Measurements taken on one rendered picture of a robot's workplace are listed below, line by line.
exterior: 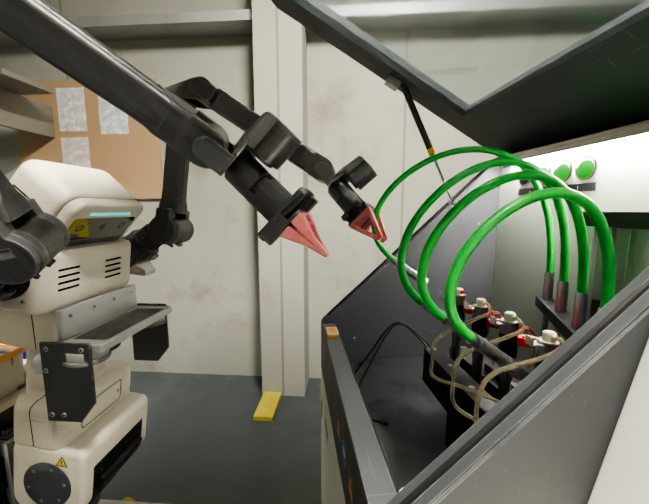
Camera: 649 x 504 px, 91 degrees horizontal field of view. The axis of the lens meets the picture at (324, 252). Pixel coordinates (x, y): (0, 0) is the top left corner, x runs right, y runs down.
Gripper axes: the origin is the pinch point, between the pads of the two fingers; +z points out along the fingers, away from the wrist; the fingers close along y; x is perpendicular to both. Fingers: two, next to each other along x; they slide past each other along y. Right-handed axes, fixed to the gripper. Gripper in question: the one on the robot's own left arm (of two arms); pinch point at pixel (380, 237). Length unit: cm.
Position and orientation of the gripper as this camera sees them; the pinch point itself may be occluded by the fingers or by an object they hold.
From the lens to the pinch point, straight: 78.3
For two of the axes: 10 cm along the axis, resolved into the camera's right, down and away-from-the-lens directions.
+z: 5.2, 7.2, -4.6
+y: 5.6, 1.2, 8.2
